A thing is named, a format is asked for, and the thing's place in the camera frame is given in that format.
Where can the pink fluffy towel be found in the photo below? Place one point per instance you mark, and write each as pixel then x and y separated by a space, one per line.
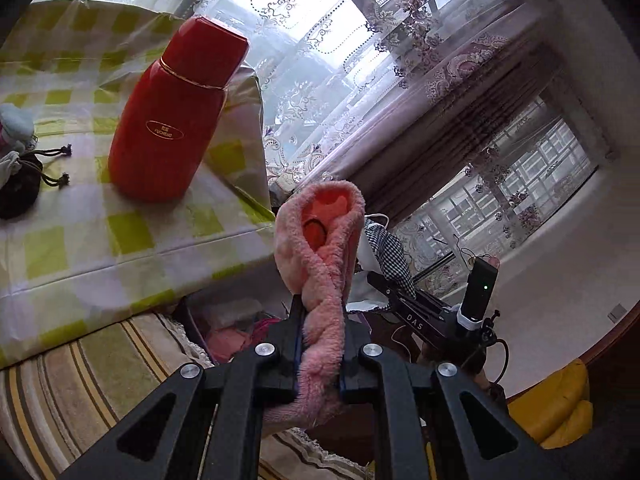
pixel 320 270

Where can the white lace sheer curtain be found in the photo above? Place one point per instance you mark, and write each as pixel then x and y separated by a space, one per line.
pixel 300 35

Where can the light pink cloth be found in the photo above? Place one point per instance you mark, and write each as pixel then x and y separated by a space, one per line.
pixel 227 342

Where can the green checkered tablecloth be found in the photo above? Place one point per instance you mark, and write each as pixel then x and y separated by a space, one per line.
pixel 150 240

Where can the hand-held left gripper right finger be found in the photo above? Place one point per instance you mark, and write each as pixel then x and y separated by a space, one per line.
pixel 357 360

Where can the black white gingham pouch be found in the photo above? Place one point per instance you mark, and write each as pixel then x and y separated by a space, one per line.
pixel 392 255

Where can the pale blue folded cloth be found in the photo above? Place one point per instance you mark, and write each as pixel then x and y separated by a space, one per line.
pixel 15 125

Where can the mauve embroidered curtain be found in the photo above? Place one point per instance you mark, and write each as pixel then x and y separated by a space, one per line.
pixel 450 125

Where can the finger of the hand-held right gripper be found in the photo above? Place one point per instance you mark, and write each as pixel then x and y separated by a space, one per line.
pixel 385 287

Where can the yellow rounded object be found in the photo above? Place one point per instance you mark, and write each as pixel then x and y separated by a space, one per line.
pixel 555 405

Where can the white cloth pouch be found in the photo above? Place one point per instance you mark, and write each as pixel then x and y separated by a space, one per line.
pixel 9 165

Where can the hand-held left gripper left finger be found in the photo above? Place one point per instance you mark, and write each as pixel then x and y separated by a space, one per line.
pixel 300 345

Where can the red thermos flask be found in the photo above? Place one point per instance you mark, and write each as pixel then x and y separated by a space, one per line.
pixel 160 135

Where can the side window lace curtain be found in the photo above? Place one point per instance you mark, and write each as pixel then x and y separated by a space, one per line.
pixel 525 190

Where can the wall socket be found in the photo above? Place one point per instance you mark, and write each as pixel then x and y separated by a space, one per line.
pixel 616 312

